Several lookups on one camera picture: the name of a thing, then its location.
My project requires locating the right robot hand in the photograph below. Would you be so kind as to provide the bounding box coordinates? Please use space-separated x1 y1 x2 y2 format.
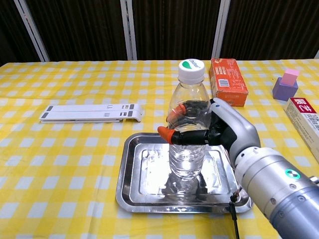
158 97 261 170

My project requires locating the transparent plastic water bottle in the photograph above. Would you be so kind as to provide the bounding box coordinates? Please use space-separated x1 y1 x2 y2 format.
166 58 212 200

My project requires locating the stainless steel rectangular tray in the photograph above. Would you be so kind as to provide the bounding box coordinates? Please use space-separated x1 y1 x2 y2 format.
115 132 255 214

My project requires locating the orange cardboard box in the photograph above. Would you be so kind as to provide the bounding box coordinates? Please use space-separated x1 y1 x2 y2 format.
208 57 250 108

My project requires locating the purple foam cube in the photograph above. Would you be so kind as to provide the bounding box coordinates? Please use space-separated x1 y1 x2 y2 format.
272 76 299 102

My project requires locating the cream carton with red print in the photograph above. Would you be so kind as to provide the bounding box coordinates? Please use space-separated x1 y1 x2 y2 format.
283 97 319 162

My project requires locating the pink foam block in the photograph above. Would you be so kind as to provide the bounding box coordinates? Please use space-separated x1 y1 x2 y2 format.
281 68 300 88

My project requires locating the white folding laptop stand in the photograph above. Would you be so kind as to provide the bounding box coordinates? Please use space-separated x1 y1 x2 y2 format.
39 104 145 124

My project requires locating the yellow white checkered tablecloth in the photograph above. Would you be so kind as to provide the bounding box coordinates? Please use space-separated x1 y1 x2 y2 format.
0 59 319 239

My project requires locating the black cable with wires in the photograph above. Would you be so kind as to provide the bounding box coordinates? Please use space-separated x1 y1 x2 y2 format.
229 187 241 239

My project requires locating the white partition frame post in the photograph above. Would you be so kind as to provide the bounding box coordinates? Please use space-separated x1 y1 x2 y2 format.
13 0 51 63
212 0 231 60
120 0 138 61

